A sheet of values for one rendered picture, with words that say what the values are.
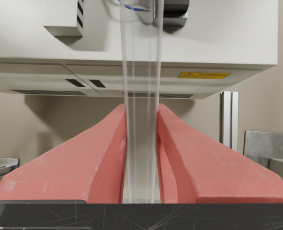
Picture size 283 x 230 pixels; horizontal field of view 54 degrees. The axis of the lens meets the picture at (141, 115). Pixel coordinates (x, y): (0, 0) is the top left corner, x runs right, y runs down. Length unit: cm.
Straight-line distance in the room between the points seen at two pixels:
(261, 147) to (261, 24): 70
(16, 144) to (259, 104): 94
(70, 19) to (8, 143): 81
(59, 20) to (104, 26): 7
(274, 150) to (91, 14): 88
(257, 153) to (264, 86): 25
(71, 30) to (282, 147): 92
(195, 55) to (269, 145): 75
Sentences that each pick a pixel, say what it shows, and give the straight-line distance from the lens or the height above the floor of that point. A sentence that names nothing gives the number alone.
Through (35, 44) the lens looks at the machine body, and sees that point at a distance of 49.
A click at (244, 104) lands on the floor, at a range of 113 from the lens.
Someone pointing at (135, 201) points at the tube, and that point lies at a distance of 16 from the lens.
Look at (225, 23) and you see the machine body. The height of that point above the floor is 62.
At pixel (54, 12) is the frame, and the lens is 44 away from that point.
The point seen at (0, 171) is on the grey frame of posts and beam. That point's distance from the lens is 109.
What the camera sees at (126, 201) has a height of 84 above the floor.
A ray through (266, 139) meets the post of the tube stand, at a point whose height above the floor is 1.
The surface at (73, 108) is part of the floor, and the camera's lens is 109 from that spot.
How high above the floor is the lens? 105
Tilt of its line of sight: 88 degrees down
